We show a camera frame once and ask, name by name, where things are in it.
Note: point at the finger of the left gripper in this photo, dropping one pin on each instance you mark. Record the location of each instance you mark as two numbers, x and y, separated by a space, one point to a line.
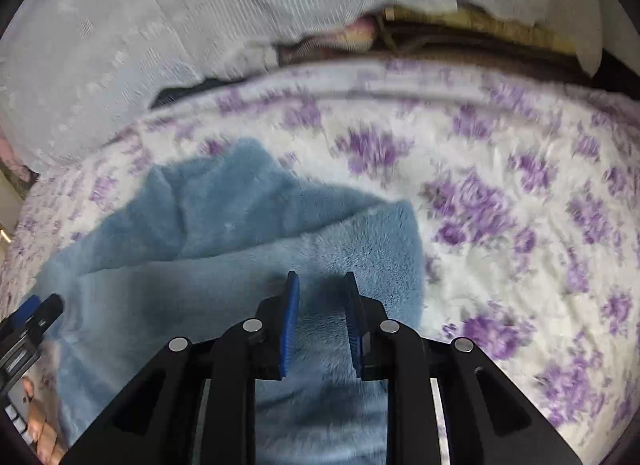
19 317
44 316

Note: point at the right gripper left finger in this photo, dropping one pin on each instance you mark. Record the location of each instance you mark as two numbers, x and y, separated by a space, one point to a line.
195 403

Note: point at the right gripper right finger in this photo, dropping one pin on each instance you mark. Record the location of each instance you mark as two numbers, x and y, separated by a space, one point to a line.
451 393

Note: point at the blue fleece baby jacket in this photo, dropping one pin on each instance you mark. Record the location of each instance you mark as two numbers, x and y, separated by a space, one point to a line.
195 251

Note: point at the person's left hand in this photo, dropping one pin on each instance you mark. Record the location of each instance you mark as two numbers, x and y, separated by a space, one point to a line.
44 437

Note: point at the purple floral bed sheet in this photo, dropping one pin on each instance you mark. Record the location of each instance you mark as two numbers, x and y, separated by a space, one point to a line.
526 197

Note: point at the white lace cover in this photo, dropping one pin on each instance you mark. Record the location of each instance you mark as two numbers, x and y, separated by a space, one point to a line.
74 72

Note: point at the stacked bedding under lace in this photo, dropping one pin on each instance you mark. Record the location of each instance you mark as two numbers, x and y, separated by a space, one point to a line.
471 36

